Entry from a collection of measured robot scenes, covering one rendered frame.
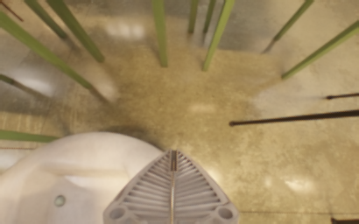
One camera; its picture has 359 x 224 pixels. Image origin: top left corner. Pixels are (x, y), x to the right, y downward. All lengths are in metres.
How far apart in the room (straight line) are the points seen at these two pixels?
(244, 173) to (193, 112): 0.41
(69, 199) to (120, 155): 0.20
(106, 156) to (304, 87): 1.14
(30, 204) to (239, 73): 1.03
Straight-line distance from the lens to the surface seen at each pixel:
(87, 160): 0.41
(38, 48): 0.71
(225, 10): 0.60
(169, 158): 0.17
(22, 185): 0.51
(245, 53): 1.05
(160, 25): 0.65
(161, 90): 0.78
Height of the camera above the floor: 0.70
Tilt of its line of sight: 73 degrees down
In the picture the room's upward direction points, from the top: 7 degrees clockwise
